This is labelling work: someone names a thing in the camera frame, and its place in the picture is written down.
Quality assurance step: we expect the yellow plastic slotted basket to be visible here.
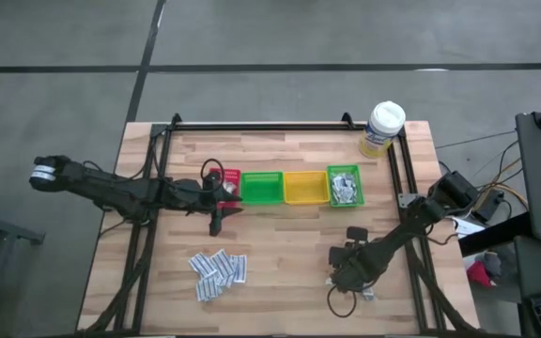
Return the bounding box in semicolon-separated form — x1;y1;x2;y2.
283;170;332;206

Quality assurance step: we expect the grey metal stand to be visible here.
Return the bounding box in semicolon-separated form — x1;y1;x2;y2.
0;186;47;338

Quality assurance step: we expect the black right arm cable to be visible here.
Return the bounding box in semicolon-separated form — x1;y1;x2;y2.
326;284;359;319

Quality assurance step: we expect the white paper sheet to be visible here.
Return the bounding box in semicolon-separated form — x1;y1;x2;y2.
452;216;487;239

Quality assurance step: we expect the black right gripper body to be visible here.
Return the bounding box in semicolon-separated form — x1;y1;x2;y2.
329;241;384;292

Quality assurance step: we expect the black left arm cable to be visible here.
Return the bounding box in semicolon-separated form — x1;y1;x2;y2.
199;158;226;189

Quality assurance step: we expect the red cloth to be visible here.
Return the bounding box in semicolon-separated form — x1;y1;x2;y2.
466;260;495;288

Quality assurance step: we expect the red plastic slotted basket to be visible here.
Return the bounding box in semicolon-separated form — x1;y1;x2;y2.
209;167;242;210

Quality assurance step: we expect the Lysol wipes canister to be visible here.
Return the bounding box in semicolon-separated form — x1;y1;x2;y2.
358;100;407;160

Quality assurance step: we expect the black electronics box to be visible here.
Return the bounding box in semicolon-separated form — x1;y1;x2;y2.
471;189;505;223

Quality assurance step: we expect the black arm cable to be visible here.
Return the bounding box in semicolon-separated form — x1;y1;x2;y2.
326;284;359;319
199;158;226;189

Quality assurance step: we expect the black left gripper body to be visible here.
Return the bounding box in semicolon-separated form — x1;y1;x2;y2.
199;169;227;237

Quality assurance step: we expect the green plastic slotted basket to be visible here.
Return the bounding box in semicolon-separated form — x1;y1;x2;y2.
240;171;286;207
326;164;365;208

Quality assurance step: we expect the yellow cable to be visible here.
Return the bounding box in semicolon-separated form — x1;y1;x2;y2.
474;157;530;211

